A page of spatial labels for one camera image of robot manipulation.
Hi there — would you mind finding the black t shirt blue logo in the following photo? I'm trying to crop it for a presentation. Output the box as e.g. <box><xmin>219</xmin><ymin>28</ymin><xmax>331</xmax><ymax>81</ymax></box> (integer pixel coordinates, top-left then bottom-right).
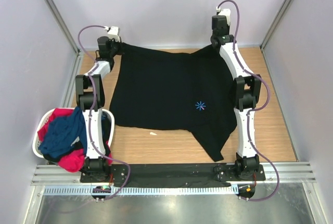
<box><xmin>109</xmin><ymin>44</ymin><xmax>237</xmax><ymax>161</ymax></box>

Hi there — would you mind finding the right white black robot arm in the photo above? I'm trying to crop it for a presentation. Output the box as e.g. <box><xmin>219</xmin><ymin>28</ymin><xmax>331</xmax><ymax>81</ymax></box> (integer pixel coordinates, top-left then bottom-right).
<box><xmin>211</xmin><ymin>9</ymin><xmax>261</xmax><ymax>180</ymax></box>

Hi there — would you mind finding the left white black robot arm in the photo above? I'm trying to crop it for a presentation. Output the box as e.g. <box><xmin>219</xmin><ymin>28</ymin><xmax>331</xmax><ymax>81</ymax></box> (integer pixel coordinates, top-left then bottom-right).
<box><xmin>75</xmin><ymin>35</ymin><xmax>121</xmax><ymax>183</ymax></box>

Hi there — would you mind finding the white laundry basket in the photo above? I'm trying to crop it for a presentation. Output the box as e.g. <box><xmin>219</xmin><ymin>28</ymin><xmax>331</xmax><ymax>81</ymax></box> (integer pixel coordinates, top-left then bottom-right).
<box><xmin>32</xmin><ymin>108</ymin><xmax>114</xmax><ymax>158</ymax></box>

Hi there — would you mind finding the pink t shirt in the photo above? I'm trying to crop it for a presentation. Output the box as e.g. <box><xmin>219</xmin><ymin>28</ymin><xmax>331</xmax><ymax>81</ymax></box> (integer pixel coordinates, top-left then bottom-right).
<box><xmin>37</xmin><ymin>107</ymin><xmax>114</xmax><ymax>173</ymax></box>

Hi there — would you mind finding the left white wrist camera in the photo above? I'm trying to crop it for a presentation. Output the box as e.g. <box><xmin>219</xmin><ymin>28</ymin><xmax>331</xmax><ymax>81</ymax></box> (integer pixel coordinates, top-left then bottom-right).
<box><xmin>104</xmin><ymin>26</ymin><xmax>122</xmax><ymax>43</ymax></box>

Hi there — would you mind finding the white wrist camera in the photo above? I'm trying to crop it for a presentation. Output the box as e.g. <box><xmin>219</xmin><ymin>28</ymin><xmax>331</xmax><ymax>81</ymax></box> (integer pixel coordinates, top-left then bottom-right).
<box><xmin>216</xmin><ymin>6</ymin><xmax>231</xmax><ymax>26</ymax></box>
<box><xmin>104</xmin><ymin>26</ymin><xmax>122</xmax><ymax>43</ymax></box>

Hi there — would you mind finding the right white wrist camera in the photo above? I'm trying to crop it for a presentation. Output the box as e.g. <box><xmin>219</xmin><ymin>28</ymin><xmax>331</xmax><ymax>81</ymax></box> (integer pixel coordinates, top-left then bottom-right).
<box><xmin>216</xmin><ymin>6</ymin><xmax>231</xmax><ymax>26</ymax></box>

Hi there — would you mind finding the left aluminium frame post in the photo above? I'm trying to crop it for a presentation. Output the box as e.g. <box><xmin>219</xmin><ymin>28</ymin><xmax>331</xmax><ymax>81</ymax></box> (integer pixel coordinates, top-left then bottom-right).
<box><xmin>31</xmin><ymin>0</ymin><xmax>81</xmax><ymax>55</ymax></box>

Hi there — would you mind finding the aluminium frame post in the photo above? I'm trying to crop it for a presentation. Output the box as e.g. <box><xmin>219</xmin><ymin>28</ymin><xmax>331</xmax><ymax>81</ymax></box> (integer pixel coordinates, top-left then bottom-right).
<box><xmin>31</xmin><ymin>0</ymin><xmax>81</xmax><ymax>55</ymax></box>
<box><xmin>260</xmin><ymin>0</ymin><xmax>293</xmax><ymax>52</ymax></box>

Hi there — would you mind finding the right aluminium frame post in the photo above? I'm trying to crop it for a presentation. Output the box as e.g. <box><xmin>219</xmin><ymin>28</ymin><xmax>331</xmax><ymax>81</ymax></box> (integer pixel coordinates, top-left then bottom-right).
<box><xmin>260</xmin><ymin>0</ymin><xmax>293</xmax><ymax>52</ymax></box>

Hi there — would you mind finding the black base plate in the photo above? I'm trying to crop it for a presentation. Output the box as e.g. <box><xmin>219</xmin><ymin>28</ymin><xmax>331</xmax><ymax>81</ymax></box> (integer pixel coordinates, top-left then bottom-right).
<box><xmin>80</xmin><ymin>163</ymin><xmax>266</xmax><ymax>188</ymax></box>

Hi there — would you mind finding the slotted cable duct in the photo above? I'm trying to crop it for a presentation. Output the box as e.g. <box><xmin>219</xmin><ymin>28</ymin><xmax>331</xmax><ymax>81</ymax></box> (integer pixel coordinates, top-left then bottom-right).
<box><xmin>44</xmin><ymin>185</ymin><xmax>238</xmax><ymax>196</ymax></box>

